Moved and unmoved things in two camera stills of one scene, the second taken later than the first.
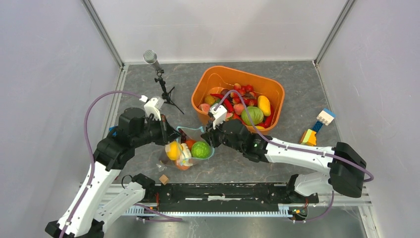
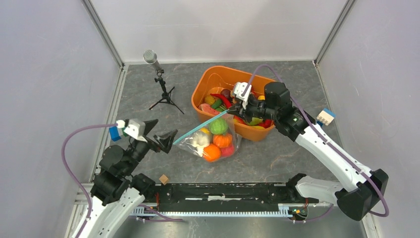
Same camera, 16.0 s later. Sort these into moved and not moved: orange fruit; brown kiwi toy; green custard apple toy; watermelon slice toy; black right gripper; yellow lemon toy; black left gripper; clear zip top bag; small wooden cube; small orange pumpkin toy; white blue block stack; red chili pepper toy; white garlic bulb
Moved: green custard apple toy; black left gripper; yellow lemon toy; clear zip top bag; black right gripper; white garlic bulb; small orange pumpkin toy; orange fruit
Not moved: white blue block stack; watermelon slice toy; brown kiwi toy; small wooden cube; red chili pepper toy
